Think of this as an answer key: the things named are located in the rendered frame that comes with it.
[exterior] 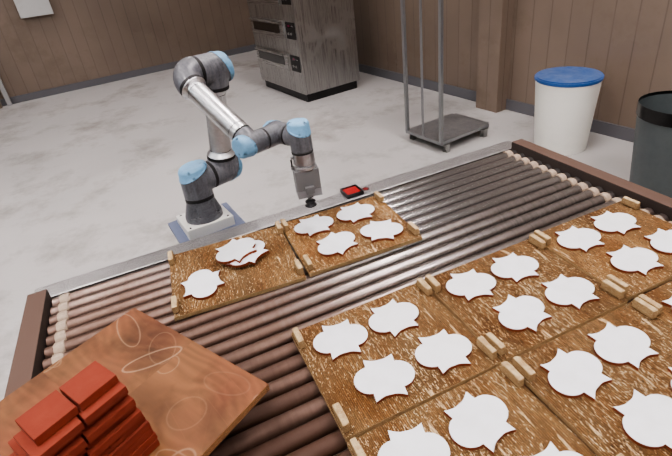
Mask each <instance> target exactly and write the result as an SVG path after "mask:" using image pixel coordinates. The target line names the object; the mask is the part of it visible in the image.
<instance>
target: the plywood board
mask: <svg viewBox="0 0 672 456"><path fill-rule="evenodd" d="M94 361H97V362H98V363H100V364H101V365H103V366H104V367H105V368H107V369H108V370H110V371H111V372H113V373H114V374H116V376H117V378H118V380H119V381H120V382H121V383H123V384H124V385H125V386H126V387H127V389H128V395H130V396H131V397H132V398H133V399H134V401H135V403H136V407H137V408H138V409H140V410H141V412H142V414H143V415H144V417H145V419H146V420H147V421H149V423H150V426H151V428H152V430H153V431H154V432H155V433H156V435H157V437H158V438H157V439H158V441H159V443H160V445H159V446H158V447H157V448H156V449H155V450H154V451H153V452H152V453H151V454H150V455H148V456H209V455H210V453H211V452H212V451H213V450H214V449H215V448H216V447H217V446H218V445H219V444H220V443H221V442H222V441H223V439H224V438H225V437H226V436H227V435H228V434H229V433H230V432H231V431H232V430H233V429H234V428H235V426H236V425H237V424H238V423H239V422H240V421H241V420H242V419H243V418H244V417H245V416H246V415H247V414H248V412H249V411H250V410H251V409H252V408H253V407H254V406H255V405H256V404H257V403H258V402H259V401H260V400H261V398H262V397H263V396H264V395H265V394H266V393H267V392H268V391H269V390H270V388H269V384H268V383H266V382H264V381H262V380H260V379H259V378H257V377H255V376H253V375H252V374H250V373H248V372H246V371H245V370H243V369H241V368H239V367H238V366H236V365H234V364H232V363H231V362H229V361H227V360H225V359H224V358H222V357H220V356H218V355H217V354H215V353H213V352H211V351H210V350H208V349H206V348H204V347H203V346H201V345H199V344H197V343H196V342H194V341H192V340H190V339H189V338H187V337H185V336H183V335H182V334H180V333H178V332H176V331H175V330H173V329H171V328H169V327H168V326H166V325H164V324H162V323H160V322H159V321H157V320H155V319H153V318H152V317H150V316H148V315H146V314H145V313H143V312H141V311H139V310H138V309H136V308H133V309H131V310H130V311H129V312H127V313H126V314H124V315H123V316H121V317H120V318H119V319H117V320H116V321H114V322H113V323H111V324H110V325H108V326H107V327H106V328H104V329H103V330H101V331H100V332H98V333H97V334H96V335H94V336H93V337H91V338H90V339H88V340H87V341H86V342H84V343H83V344H81V345H80V346H78V347H77V348H75V349H74V350H73V351H71V352H70V353H68V354H67V355H65V356H64V357H63V358H61V359H60V360H58V361H57V362H55V363H54V364H53V365H51V366H50V367H48V368H47V369H45V370H44V371H43V372H41V373H40V374H38V375H37V376H35V377H34V378H32V379H31V380H30V381H28V382H27V383H25V384H24V385H22V386H21V387H20V388H18V389H17V390H15V391H14V392H12V393H11V394H10V395H8V396H7V397H5V398H4V399H2V400H1V401H0V456H9V455H10V454H12V453H13V452H14V451H13V450H12V448H11V447H10V446H9V444H8V441H10V440H11V439H12V438H13V436H14V435H16V434H17V433H18V432H20V431H21V428H20V427H19V426H18V425H17V423H16V422H15V419H17V418H18V417H20V416H21V415H22V414H24V413H25V412H26V411H28V410H29V409H30V408H32V407H33V406H34V405H36V404H37V403H38V402H40V401H41V400H42V399H44V398H45V397H46V396H48V395H49V394H50V393H52V392H53V391H54V390H57V391H59V392H60V393H61V391H60V389H59V387H60V386H62V385H63V384H64V383H66V382H67V381H68V380H70V379H71V378H72V377H74V376H75V375H76V374H78V373H79V372H80V371H82V370H83V369H84V368H86V367H87V366H88V365H90V364H91V363H92V362H94ZM61 394H62V393H61ZM62 395H63V394H62ZM63 396H64V395H63ZM64 397H65V396H64Z"/></svg>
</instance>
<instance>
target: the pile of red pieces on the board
mask: <svg viewBox="0 0 672 456"><path fill-rule="evenodd" d="M59 389H60V391H61V393H62V394H63V395H64V396H65V397H64V396H63V395H62V394H61V393H60V392H59V391H57V390H54V391H53V392H52V393H50V394H49V395H48V396H46V397H45V398H44V399H42V400H41V401H40V402H38V403H37V404H36V405H34V406H33V407H32V408H30V409H29V410H28V411H26V412H25V413H24V414H22V415H21V416H20V417H18V418H17V419H15V422H16V423H17V425H18V426H19V427H20V428H21V431H20V432H18V433H17V434H16V435H14V436H13V438H12V439H11V440H10V441H8V444H9V446H10V447H11V448H12V450H13V451H14V452H13V453H12V454H10V455H9V456H148V455H150V454H151V453H152V452H153V451H154V450H155V449H156V448H157V447H158V446H159V445H160V443H159V441H158V439H157V438H158V437H157V435H156V433H155V432H154V431H153V430H152V428H151V426H150V423H149V421H147V420H146V419H145V417H144V415H143V414H142V412H141V410H140V409H138V408H137V407H136V403H135V401H134V399H133V398H132V397H131V396H130V395H128V389H127V387H126V386H125V385H124V384H123V383H121V382H120V381H119V380H118V378H117V376H116V374H114V373H113V372H111V371H110V370H108V369H107V368H105V367H104V366H103V365H101V364H100V363H98V362H97V361H94V362H92V363H91V364H90V365H88V366H87V367H86V368H84V369H83V370H82V371H80V372H79V373H78V374H76V375H75V376H74V377H72V378H71V379H70V380H68V381H67V382H66V383H64V384H63V385H62V386H60V387H59Z"/></svg>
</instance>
